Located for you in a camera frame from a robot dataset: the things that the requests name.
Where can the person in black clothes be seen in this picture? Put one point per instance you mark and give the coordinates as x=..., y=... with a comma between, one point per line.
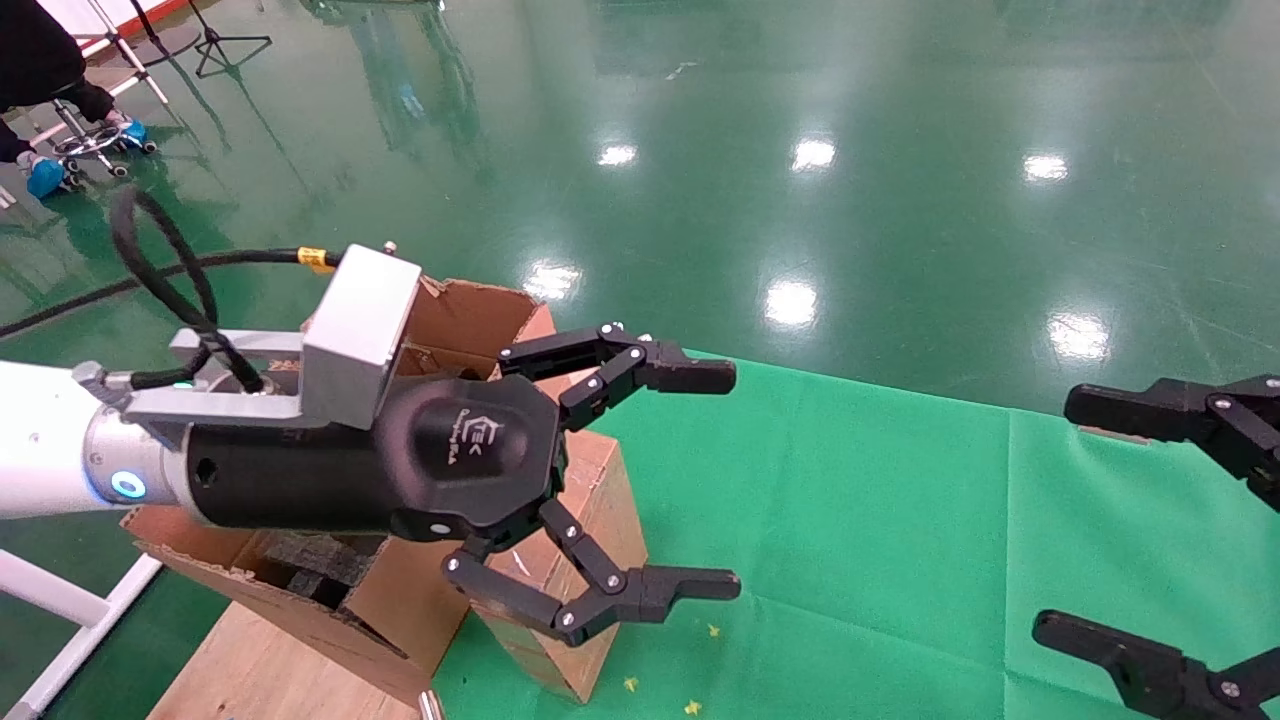
x=30, y=50

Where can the black tripod stand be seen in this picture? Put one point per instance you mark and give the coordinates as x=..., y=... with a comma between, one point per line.
x=212, y=38

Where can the large open cardboard carton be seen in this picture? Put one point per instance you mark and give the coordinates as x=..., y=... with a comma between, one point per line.
x=380, y=620

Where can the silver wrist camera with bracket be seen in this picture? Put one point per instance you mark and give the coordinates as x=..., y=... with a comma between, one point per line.
x=360, y=320

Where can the chrome wheeled stool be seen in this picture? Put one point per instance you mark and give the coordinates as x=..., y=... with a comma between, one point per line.
x=85, y=145

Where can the large dark foam block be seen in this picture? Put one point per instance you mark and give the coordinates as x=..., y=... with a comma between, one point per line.
x=320, y=565

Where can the green cloth with yellow marks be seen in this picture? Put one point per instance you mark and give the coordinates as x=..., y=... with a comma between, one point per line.
x=850, y=550

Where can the silver metal clip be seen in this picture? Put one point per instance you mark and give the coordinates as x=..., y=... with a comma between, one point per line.
x=430, y=705

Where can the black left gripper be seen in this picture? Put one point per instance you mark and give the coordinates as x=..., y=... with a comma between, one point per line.
x=450, y=450

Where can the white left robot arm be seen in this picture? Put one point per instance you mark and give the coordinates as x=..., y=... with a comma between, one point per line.
x=40, y=440

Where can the white stand legs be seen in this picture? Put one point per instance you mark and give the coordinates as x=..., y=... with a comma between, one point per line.
x=150, y=82

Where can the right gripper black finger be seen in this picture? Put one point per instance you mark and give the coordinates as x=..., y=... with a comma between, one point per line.
x=1160, y=675
x=1180, y=415

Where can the plain green cloth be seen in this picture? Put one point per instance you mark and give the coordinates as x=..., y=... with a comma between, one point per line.
x=1120, y=540

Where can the white metal frame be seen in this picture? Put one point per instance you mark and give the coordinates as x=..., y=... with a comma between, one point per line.
x=50, y=590

